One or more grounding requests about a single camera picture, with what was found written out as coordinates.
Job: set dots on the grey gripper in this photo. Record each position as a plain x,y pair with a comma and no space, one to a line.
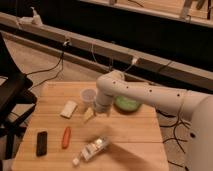
98,108

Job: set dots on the green ceramic bowl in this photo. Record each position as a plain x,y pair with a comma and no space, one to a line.
126,104

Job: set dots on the black chair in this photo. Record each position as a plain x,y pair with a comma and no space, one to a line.
14,90

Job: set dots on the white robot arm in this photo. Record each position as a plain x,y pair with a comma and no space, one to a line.
195,107

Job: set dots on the wooden baseboard rail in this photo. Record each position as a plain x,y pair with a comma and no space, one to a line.
93,53

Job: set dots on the beige sponge block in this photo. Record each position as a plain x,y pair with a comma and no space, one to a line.
68,109

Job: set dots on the clear plastic bottle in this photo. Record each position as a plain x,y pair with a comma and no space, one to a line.
91,149

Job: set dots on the translucent plastic cup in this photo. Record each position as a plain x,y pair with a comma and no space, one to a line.
87,96

